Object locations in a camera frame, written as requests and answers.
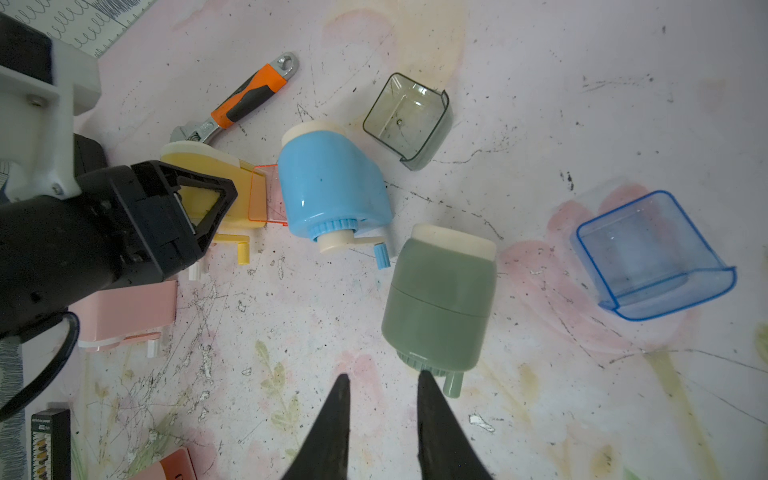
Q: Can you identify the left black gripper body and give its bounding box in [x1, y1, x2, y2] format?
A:
[1, 160, 180, 336]

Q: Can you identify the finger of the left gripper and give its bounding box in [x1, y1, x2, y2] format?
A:
[132, 160, 238, 270]

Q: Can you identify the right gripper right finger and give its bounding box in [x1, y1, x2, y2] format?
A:
[417, 370, 492, 480]

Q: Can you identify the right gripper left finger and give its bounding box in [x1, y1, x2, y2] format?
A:
[282, 374, 351, 480]

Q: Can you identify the pink pencil sharpener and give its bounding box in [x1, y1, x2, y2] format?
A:
[70, 280, 178, 358]
[130, 447, 197, 480]

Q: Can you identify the blue pencil sharpener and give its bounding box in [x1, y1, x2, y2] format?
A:
[277, 120, 393, 269]

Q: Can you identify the grey transparent tray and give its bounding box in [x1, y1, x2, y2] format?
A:
[363, 72, 453, 171]

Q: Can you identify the blue transparent tray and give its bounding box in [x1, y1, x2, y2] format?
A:
[570, 190, 737, 322]

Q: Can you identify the pink floral table mat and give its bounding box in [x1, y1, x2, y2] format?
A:
[36, 1, 767, 479]

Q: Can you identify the orange handled adjustable wrench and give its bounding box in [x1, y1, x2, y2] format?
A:
[170, 52, 300, 144]

